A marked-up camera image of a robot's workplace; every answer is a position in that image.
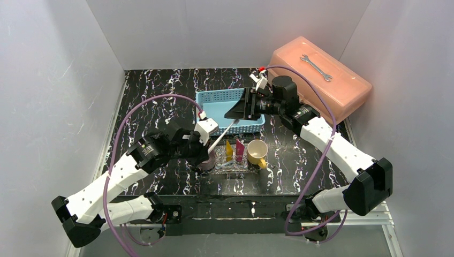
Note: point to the pink plastic toolbox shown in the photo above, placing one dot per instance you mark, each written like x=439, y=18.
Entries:
x=344, y=94

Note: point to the yellow mug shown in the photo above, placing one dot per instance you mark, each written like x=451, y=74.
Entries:
x=257, y=151

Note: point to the purple mug black rim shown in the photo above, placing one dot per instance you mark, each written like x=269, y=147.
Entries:
x=208, y=164

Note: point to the blue plastic basket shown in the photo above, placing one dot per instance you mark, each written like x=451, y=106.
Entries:
x=216, y=103

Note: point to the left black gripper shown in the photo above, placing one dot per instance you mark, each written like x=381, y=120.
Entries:
x=198, y=147

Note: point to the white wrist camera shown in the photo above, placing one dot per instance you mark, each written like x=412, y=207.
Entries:
x=259, y=78
x=205, y=128

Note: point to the white toothbrush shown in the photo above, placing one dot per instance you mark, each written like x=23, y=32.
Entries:
x=217, y=141

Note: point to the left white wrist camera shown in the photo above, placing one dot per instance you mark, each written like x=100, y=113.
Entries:
x=205, y=128

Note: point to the clear glass tray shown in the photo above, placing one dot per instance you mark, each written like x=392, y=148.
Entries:
x=251, y=168

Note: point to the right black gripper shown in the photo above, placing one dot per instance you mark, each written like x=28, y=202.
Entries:
x=252, y=104

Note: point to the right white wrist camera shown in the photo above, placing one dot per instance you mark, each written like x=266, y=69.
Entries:
x=259, y=78

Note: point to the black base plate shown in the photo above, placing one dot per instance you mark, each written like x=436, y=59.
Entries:
x=223, y=214

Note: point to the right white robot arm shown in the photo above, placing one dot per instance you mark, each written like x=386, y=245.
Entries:
x=370, y=180

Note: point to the pink toothpaste tube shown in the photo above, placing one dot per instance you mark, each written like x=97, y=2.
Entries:
x=240, y=147

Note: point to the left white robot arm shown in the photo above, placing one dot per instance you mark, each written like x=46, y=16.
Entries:
x=89, y=212

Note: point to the aluminium rail frame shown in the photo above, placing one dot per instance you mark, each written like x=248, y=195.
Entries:
x=380, y=215

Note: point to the grey toothbrush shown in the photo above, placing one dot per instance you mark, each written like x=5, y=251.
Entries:
x=225, y=165

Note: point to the yellow toothpaste tube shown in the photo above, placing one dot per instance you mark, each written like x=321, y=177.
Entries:
x=228, y=152

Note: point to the silver wrench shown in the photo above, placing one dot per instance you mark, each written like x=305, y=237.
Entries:
x=326, y=76

